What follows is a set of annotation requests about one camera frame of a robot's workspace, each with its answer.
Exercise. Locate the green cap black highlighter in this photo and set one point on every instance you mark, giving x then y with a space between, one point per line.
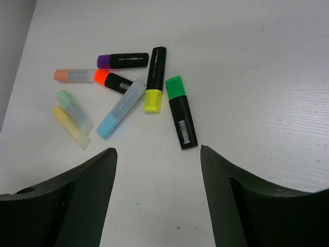
181 113

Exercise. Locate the purple cap black highlighter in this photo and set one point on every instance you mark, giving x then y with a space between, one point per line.
121 61

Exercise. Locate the orange cap black highlighter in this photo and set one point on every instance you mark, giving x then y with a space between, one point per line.
112 81

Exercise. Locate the mint cap translucent highlighter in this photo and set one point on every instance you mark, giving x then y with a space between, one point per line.
74 111

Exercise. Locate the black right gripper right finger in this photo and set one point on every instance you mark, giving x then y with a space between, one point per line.
246 210

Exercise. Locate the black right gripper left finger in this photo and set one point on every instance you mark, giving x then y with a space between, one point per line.
66 210

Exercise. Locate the blue cap translucent highlighter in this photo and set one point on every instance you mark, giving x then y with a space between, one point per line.
122 107

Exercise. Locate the peach cap translucent highlighter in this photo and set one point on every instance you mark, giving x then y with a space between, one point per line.
75 75

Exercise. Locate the yellow cap black highlighter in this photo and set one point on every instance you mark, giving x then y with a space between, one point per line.
153 93

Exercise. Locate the pale yellow cap translucent highlighter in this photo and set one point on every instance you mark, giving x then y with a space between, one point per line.
81 139

